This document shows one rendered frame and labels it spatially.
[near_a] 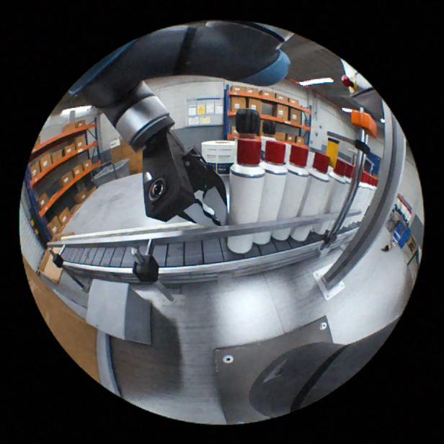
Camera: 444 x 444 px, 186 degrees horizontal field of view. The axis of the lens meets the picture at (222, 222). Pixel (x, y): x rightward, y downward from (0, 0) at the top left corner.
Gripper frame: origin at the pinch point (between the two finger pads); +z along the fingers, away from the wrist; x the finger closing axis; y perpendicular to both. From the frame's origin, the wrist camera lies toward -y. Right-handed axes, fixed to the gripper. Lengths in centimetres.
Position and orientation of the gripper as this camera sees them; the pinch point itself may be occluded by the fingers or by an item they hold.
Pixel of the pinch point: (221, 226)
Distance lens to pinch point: 25.1
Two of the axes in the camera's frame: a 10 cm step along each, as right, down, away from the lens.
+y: -1.7, -6.2, 7.6
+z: 4.9, 6.2, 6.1
